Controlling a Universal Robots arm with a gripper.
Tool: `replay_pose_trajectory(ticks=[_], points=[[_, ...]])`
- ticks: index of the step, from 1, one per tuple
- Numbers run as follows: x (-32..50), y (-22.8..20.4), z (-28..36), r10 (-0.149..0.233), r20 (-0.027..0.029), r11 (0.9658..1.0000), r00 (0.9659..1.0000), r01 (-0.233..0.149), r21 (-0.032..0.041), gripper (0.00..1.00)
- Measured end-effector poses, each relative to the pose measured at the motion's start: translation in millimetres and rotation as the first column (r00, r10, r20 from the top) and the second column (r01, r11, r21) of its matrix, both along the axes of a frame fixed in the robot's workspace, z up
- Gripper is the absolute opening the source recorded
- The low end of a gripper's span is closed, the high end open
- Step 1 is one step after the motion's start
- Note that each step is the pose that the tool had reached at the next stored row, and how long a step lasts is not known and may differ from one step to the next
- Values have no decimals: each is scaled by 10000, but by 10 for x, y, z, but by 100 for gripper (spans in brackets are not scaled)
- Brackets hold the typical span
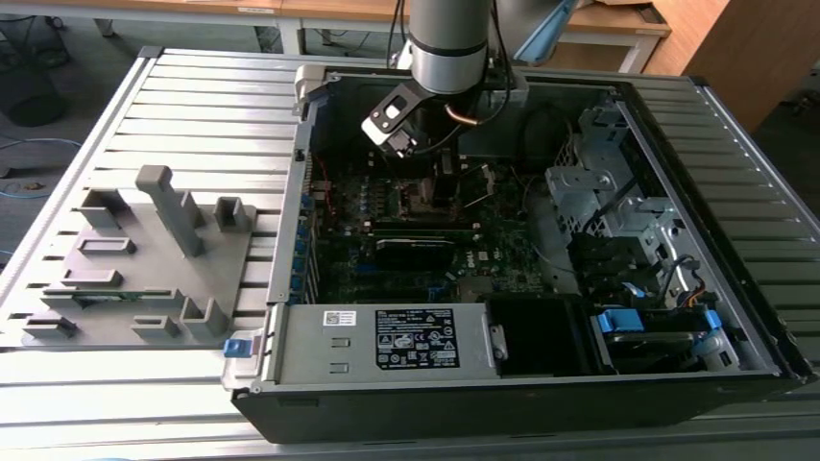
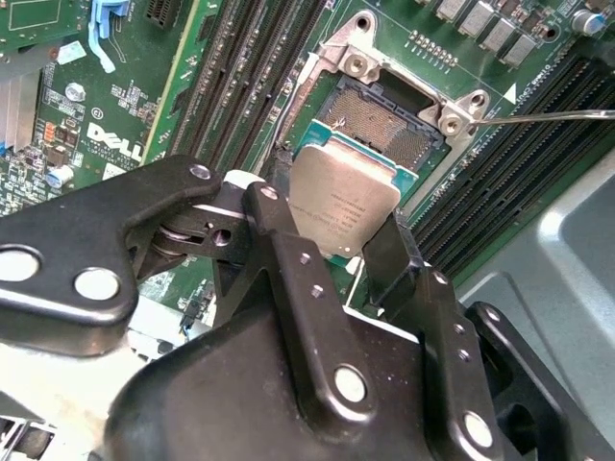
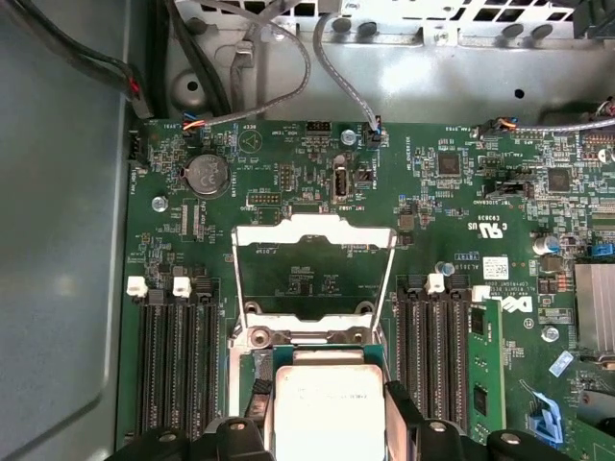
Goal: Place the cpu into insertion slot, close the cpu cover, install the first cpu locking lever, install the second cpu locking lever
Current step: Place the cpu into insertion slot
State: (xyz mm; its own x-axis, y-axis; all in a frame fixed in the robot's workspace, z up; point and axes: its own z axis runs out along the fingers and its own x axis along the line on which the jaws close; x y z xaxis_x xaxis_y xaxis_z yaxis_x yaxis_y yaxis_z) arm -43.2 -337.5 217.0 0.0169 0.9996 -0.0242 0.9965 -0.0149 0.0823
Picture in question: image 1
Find wooden cabinet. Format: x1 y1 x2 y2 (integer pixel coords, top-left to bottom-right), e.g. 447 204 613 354
643 0 820 131

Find black graphics card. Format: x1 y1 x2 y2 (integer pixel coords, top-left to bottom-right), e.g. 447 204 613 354
375 237 456 270

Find black bin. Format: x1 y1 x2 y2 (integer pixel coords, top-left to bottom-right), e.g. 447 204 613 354
0 71 69 129

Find grey power supply unit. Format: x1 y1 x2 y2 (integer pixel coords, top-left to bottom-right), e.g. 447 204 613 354
272 302 508 385

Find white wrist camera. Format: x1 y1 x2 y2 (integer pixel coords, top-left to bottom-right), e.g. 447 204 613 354
360 81 432 160

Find grey chipset heatsink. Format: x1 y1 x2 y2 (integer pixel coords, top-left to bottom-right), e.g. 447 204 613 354
457 276 496 298

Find wooden desk white frame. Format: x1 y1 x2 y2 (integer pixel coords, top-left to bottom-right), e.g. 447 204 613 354
0 0 287 39
280 0 672 74

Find blue disk carrier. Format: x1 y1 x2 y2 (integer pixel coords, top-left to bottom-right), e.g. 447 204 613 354
592 306 725 374

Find grey plastic case latch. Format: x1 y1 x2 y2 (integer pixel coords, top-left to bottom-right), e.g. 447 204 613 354
292 64 329 117

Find CPU socket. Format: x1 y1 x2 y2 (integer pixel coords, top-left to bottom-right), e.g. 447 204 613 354
395 178 475 223

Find black RAM slot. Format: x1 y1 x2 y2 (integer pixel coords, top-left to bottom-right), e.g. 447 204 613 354
365 216 479 230

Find silver drive cage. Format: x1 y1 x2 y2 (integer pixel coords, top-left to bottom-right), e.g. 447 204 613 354
543 103 693 294

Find green motherboard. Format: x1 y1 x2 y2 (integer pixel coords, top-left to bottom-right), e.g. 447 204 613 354
305 158 569 306

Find blue floor cable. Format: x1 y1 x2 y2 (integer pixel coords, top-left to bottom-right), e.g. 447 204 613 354
0 136 84 203

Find black open PC case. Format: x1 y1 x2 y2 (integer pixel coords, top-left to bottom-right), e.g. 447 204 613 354
220 61 820 446

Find coloured power wires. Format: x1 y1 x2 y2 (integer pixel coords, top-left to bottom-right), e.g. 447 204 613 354
665 254 716 311

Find small grey wrist camera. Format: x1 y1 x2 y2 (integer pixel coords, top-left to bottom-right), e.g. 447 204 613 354
476 71 532 109

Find green RAM stick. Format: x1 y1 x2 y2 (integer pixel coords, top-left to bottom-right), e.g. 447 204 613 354
71 287 175 304

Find grey parts rack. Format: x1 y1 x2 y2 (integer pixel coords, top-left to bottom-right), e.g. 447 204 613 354
17 164 261 348

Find black cable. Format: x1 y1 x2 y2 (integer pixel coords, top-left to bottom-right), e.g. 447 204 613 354
515 104 575 174

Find black fan shroud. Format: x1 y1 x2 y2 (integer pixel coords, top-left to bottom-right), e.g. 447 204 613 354
483 295 607 380

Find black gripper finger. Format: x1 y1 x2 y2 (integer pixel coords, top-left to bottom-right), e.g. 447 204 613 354
436 151 460 211

